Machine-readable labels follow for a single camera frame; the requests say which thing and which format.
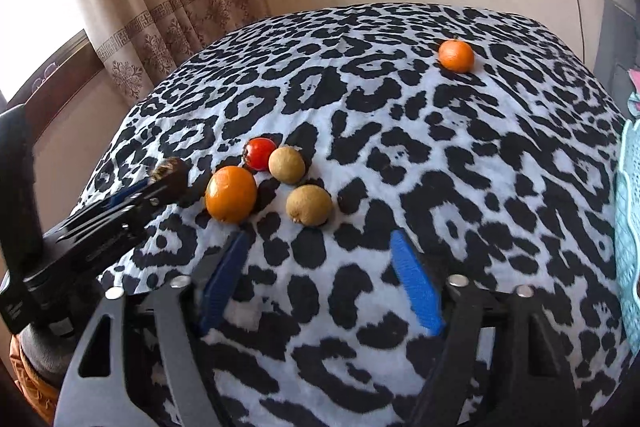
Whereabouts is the tan round fruit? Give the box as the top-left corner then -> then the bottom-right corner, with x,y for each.
268,146 -> 306,185

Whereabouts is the black power cable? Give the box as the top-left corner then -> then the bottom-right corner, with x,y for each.
572,0 -> 587,64

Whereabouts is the red cherry tomato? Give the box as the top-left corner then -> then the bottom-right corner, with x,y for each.
243,136 -> 278,171

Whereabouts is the tan kiwi-like fruit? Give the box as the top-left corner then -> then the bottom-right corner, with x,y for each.
285,184 -> 333,228

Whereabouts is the light blue lattice basket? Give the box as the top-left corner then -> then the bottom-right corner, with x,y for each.
614,120 -> 639,355

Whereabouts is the large orange fruit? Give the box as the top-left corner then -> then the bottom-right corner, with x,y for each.
204,166 -> 257,225

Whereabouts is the wicker stool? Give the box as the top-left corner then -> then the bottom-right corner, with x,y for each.
9,336 -> 60,426

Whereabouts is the wooden window frame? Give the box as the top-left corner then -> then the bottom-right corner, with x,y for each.
1,30 -> 104,142

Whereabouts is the grey sofa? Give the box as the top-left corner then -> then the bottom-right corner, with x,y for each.
593,0 -> 639,119

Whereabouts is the small orange tangerine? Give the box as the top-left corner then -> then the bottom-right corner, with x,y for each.
438,39 -> 475,74

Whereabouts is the leopard print table cloth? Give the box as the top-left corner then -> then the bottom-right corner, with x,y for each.
80,4 -> 632,426

